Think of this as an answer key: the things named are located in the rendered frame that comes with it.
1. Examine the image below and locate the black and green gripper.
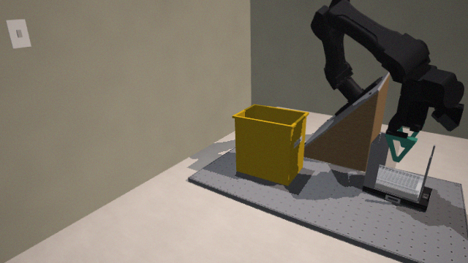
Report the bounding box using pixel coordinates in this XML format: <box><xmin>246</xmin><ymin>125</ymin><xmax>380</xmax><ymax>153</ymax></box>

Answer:
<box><xmin>385</xmin><ymin>95</ymin><xmax>425</xmax><ymax>162</ymax></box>

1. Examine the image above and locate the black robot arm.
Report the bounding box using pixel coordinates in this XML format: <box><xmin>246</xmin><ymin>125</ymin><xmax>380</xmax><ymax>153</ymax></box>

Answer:
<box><xmin>311</xmin><ymin>0</ymin><xmax>464</xmax><ymax>132</ymax></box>

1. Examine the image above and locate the yellow open bin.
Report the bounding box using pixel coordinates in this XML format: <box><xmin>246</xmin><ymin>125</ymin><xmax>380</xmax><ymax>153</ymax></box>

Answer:
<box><xmin>233</xmin><ymin>104</ymin><xmax>309</xmax><ymax>186</ymax></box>

